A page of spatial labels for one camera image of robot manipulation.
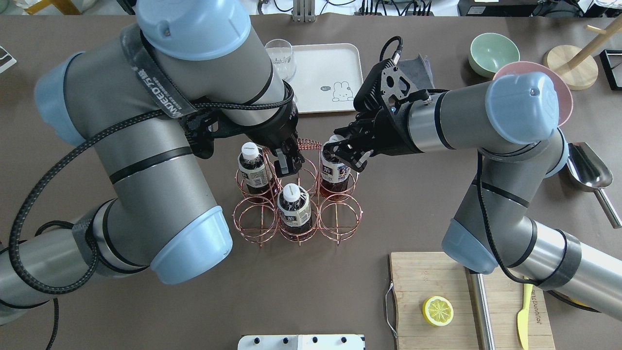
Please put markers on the bamboo cutting board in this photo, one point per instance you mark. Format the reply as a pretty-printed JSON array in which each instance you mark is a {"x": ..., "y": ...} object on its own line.
[{"x": 417, "y": 276}]

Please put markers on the tea bottle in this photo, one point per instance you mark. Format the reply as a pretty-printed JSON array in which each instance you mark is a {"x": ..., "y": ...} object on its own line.
[
  {"x": 294, "y": 211},
  {"x": 334, "y": 173},
  {"x": 256, "y": 175}
]

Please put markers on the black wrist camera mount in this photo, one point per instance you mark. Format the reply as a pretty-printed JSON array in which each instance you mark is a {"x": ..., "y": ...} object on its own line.
[{"x": 199, "y": 132}]

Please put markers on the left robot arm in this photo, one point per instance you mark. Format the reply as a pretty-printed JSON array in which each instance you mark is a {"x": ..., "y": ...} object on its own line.
[{"x": 150, "y": 102}]

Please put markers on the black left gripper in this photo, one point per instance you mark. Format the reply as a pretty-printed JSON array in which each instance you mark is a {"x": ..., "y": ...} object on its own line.
[{"x": 278, "y": 127}]

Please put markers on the steel ice scoop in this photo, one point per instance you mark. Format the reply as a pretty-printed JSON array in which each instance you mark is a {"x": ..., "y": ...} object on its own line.
[{"x": 592, "y": 175}]

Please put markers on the cream rabbit tray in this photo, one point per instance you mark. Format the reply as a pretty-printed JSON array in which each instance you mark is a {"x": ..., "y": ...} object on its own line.
[{"x": 327, "y": 77}]

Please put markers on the black glass tray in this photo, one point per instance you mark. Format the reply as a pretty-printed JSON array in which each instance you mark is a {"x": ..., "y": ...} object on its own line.
[{"x": 611, "y": 61}]

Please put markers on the half lemon slice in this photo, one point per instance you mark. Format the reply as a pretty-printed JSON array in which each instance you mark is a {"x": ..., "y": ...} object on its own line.
[{"x": 438, "y": 311}]

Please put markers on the wooden cup tree stand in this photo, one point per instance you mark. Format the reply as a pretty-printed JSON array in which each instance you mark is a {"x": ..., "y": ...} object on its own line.
[{"x": 575, "y": 65}]

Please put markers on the green bowl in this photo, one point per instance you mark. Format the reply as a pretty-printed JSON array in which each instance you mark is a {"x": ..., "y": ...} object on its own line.
[{"x": 489, "y": 52}]

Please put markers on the grey folded cloth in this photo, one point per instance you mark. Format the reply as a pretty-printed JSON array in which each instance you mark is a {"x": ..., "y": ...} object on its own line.
[{"x": 418, "y": 72}]

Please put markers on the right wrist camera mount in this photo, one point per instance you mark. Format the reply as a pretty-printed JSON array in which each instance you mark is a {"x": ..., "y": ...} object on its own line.
[{"x": 386, "y": 84}]

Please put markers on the steel muddler black tip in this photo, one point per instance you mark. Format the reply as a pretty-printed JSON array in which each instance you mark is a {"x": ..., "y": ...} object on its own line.
[{"x": 481, "y": 310}]

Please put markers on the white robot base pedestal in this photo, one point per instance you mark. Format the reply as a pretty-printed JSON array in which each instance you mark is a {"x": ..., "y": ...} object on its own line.
[{"x": 303, "y": 342}]

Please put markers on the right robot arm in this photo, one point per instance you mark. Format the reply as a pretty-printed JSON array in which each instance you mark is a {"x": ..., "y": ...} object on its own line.
[{"x": 512, "y": 122}]

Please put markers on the yellow plastic knife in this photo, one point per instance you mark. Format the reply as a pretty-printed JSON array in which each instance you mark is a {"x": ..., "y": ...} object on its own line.
[{"x": 522, "y": 317}]

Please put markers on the copper wire bottle basket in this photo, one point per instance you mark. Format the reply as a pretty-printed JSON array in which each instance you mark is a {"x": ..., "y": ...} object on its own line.
[{"x": 256, "y": 217}]

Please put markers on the clear wine glass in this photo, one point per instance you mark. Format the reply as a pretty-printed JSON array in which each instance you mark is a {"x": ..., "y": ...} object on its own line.
[{"x": 281, "y": 53}]

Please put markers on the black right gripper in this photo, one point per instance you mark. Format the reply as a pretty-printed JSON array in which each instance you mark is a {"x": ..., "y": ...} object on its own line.
[{"x": 388, "y": 130}]

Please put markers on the pink bowl of ice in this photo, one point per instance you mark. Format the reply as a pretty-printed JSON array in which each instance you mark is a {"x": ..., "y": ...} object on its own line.
[{"x": 565, "y": 99}]

